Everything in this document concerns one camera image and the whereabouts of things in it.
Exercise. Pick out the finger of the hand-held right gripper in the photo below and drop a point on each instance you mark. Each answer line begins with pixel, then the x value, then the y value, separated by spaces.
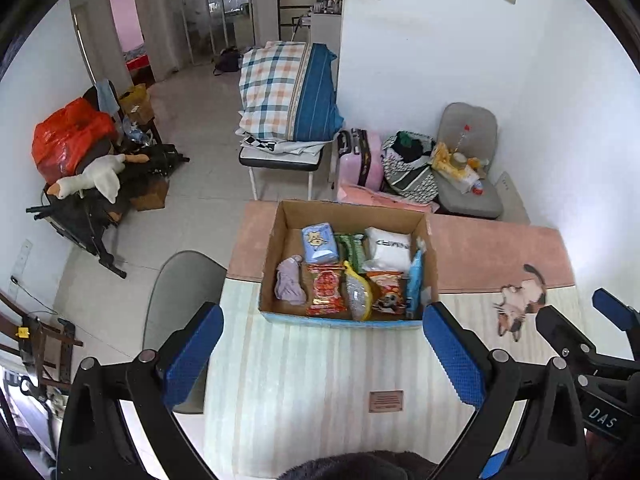
pixel 617 310
pixel 562 332

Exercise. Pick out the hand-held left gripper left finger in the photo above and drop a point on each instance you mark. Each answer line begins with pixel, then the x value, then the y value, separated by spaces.
pixel 192 355

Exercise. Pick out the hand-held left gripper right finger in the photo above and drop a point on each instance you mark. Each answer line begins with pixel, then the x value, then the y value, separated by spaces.
pixel 452 355

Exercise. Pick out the blue stick packet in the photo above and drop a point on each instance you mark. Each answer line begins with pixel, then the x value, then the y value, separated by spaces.
pixel 415 280

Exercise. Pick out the orange cartoon snack packet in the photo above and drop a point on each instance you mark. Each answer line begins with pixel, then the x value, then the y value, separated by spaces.
pixel 387 292

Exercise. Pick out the yellow silver mesh pouch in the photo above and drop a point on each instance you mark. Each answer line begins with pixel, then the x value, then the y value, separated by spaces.
pixel 357 295

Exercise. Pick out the purple cloth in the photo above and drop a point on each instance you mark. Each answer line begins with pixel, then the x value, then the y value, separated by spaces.
pixel 290 280

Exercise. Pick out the white soft packet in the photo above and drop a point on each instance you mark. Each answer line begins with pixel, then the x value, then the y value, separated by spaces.
pixel 387 250

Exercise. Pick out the red snack packet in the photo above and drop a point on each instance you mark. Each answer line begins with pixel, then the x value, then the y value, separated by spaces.
pixel 325 290

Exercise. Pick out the green packet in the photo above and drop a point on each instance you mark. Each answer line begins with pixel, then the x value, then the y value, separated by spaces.
pixel 352 250

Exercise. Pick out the light blue tissue pack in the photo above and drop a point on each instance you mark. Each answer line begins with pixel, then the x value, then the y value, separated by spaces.
pixel 320 245

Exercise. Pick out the blue chair seat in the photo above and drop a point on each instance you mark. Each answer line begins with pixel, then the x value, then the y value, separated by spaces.
pixel 495 464

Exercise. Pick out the wooden chair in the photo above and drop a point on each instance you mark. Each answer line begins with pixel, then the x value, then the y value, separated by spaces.
pixel 45 340

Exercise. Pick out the dark fuzzy clothing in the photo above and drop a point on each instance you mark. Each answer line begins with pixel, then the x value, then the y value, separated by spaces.
pixel 350 467

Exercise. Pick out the small brown cardboard box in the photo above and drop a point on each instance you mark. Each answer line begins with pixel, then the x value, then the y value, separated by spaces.
pixel 150 196

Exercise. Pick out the white wrapped package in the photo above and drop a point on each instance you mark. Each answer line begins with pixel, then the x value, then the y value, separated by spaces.
pixel 467 180

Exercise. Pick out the black folding rack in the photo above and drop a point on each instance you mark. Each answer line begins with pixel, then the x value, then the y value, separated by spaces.
pixel 85 215

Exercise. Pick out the pink folded cloth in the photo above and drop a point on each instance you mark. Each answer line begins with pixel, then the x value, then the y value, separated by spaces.
pixel 370 197

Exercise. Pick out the patterned tote bag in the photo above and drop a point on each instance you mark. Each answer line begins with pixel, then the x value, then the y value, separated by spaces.
pixel 410 175

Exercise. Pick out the tape roll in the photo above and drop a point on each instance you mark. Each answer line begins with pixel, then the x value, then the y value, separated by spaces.
pixel 459 160

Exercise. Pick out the yellow plastic bag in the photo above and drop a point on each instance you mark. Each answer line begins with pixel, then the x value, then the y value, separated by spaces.
pixel 442 157

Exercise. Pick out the white plush goose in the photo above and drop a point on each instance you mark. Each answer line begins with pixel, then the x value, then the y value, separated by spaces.
pixel 100 172

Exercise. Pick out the clear plastic bottle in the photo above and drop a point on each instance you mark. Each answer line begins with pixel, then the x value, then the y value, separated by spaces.
pixel 462 142

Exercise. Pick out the pink suitcase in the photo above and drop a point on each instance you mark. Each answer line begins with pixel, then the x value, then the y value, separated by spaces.
pixel 362 160

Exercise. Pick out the grey padded chair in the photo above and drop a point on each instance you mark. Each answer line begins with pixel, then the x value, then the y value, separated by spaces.
pixel 470 120

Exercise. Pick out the red plastic bag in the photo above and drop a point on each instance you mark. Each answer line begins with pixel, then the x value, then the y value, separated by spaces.
pixel 70 135

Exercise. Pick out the yellow paper bag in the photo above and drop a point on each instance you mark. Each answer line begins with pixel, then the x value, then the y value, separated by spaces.
pixel 134 102

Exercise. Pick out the light blue cloth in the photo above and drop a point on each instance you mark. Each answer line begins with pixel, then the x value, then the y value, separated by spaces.
pixel 105 94

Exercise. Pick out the plaid folded bedding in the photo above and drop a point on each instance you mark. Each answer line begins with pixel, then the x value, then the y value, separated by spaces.
pixel 280 90

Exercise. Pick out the black bag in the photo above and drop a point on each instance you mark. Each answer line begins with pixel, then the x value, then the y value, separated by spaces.
pixel 227 60

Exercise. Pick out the glass sliding door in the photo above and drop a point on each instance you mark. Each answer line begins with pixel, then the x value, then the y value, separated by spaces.
pixel 215 15

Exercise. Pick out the white cabinet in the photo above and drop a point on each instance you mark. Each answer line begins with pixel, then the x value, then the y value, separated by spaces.
pixel 326 27

